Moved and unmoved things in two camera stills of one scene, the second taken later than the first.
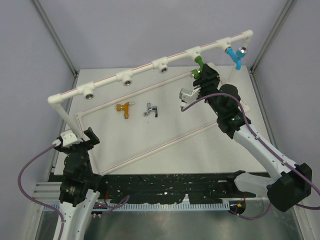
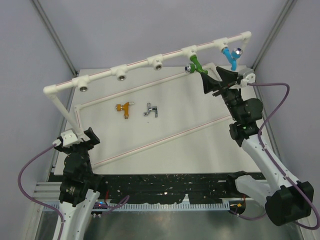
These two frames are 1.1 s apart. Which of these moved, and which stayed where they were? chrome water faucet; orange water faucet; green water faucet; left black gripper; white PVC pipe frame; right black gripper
Moved: right black gripper; green water faucet; white PVC pipe frame
Stayed: chrome water faucet; left black gripper; orange water faucet
